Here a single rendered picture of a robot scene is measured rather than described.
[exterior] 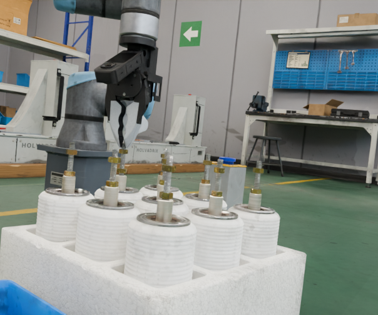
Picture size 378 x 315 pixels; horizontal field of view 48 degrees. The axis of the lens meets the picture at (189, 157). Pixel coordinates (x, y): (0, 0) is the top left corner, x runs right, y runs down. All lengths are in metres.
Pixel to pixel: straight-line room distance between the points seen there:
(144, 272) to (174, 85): 6.61
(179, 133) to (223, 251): 3.87
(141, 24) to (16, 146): 2.16
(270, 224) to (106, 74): 0.39
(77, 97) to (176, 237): 0.79
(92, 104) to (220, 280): 0.80
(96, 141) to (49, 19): 8.44
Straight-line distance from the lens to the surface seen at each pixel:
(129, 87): 0.83
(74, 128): 1.28
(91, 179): 1.27
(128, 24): 0.85
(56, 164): 1.29
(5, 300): 0.75
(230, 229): 0.66
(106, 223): 0.64
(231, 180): 1.00
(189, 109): 4.58
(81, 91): 1.28
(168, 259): 0.57
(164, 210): 0.59
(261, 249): 0.76
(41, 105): 3.21
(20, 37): 6.15
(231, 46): 6.71
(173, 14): 7.46
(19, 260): 0.77
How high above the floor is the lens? 0.37
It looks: 3 degrees down
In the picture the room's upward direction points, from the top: 6 degrees clockwise
